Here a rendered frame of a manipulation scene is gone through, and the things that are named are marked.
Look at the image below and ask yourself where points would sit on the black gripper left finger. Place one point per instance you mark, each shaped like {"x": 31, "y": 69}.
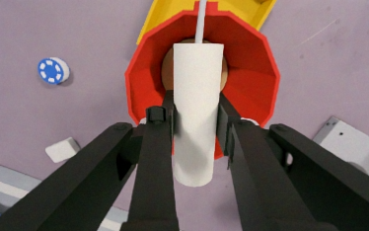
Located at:
{"x": 80, "y": 193}

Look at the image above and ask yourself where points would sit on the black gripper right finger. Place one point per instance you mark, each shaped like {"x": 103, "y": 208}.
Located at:
{"x": 335, "y": 192}

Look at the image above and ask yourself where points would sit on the yellow square tray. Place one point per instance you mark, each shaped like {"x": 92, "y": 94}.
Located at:
{"x": 254, "y": 12}

